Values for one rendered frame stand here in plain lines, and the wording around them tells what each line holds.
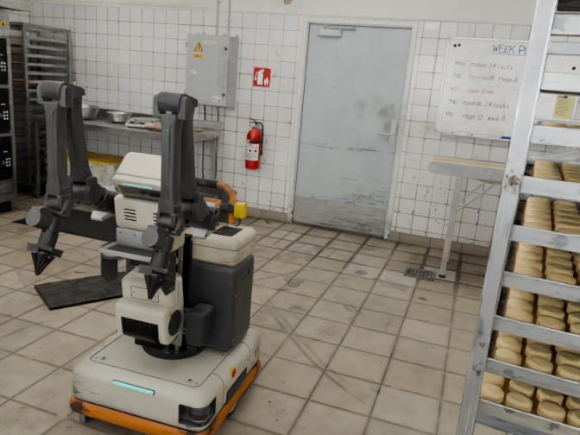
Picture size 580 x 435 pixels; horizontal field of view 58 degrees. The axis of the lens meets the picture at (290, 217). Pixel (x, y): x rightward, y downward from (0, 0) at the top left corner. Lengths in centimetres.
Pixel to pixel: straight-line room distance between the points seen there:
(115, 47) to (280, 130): 216
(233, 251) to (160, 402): 65
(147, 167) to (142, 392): 88
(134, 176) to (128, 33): 452
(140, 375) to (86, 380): 23
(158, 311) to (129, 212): 39
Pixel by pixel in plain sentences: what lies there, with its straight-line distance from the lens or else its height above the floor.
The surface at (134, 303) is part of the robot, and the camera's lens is 217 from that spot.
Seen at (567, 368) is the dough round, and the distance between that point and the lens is 119.
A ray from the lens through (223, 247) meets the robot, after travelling 222.
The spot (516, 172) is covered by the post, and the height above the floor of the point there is 134.
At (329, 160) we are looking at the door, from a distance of 542.
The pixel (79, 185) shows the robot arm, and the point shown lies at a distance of 206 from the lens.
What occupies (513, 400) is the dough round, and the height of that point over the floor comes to 88.
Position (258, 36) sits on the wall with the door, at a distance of 564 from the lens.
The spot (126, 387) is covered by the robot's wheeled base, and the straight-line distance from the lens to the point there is 229.
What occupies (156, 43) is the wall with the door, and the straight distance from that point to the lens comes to 619.
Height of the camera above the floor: 146
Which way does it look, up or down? 14 degrees down
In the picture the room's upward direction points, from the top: 5 degrees clockwise
